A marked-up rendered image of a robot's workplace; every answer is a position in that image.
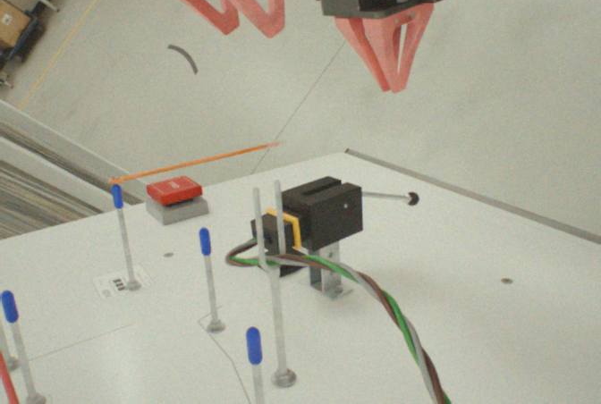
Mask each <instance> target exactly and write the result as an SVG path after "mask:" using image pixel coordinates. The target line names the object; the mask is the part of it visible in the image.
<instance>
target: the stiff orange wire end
mask: <svg viewBox="0 0 601 404"><path fill-rule="evenodd" d="M286 142H287V141H282V142H278V141H274V142H269V143H266V144H265V145H260V146H256V147H249V148H245V149H241V150H236V151H232V152H228V153H223V154H220V155H216V156H209V157H204V159H200V160H196V161H191V162H188V163H183V164H177V165H172V166H168V167H164V168H160V169H155V170H151V171H147V172H143V173H135V174H132V175H128V176H123V177H117V178H116V180H115V181H114V179H113V178H111V179H110V180H109V182H110V183H112V184H116V183H120V182H122V181H128V180H132V179H136V178H140V177H144V176H148V175H152V174H156V173H164V172H168V171H172V170H176V169H180V168H184V167H188V166H192V165H196V164H204V163H208V162H212V161H215V160H220V158H224V157H228V156H235V155H239V154H244V153H248V152H251V151H256V150H260V149H263V148H271V147H278V146H279V144H283V143H286Z"/></svg>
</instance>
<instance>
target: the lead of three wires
mask: <svg viewBox="0 0 601 404"><path fill-rule="evenodd" d="M257 245H258V239H257V236H256V237H255V238H253V239H251V240H249V241H247V242H246V243H243V244H241V245H239V246H237V247H234V248H232V249H231V250H230V251H229V252H228V253H227V254H226V255H225V258H224V261H225V263H226V264H227V265H230V266H239V267H249V266H255V265H260V263H259V257H258V256H254V257H248V258H243V257H236V256H237V255H238V254H241V253H243V252H246V251H248V250H250V249H251V248H254V247H255V246H257Z"/></svg>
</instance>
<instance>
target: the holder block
mask: <svg viewBox="0 0 601 404"><path fill-rule="evenodd" d="M282 204H283V206H287V207H289V208H291V209H293V210H296V211H298V212H300V213H303V214H305V215H307V221H308V235H309V239H308V240H305V241H303V242H302V243H301V244H300V245H301V246H302V247H303V248H306V249H308V250H310V251H312V252H314V251H317V250H319V249H321V248H324V247H326V246H329V245H331V244H333V243H336V242H337V241H339V240H344V239H346V238H349V237H351V236H352V235H355V234H357V233H359V232H361V231H363V215H362V187H361V186H359V185H356V184H353V183H350V182H345V183H342V180H340V179H336V178H334V177H331V176H326V177H323V178H320V179H317V180H314V181H310V182H307V183H303V184H301V185H298V186H296V187H293V188H290V189H286V190H283V191H282ZM345 204H346V205H347V207H346V208H345V207H344V205H345Z"/></svg>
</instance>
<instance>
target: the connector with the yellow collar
mask: <svg viewBox="0 0 601 404"><path fill-rule="evenodd" d="M283 213H285V214H288V215H291V216H293V217H296V218H298V223H299V232H300V243H302V242H303V241H305V240H308V239H309V235H308V221H307V215H305V214H303V213H300V212H298V211H296V210H293V209H291V208H289V207H287V206H283ZM261 219H262V229H263V239H265V241H264V249H266V250H268V251H270V252H273V253H275V254H277V255H278V254H280V246H279V235H278V222H277V216H276V215H271V214H269V213H266V214H264V215H261ZM250 225H251V232H252V238H255V237H256V236H257V229H256V219H253V220H251V221H250ZM284 238H285V250H287V249H289V248H292V247H294V246H295V243H294V236H293V228H292V222H290V221H287V220H285V219H284Z"/></svg>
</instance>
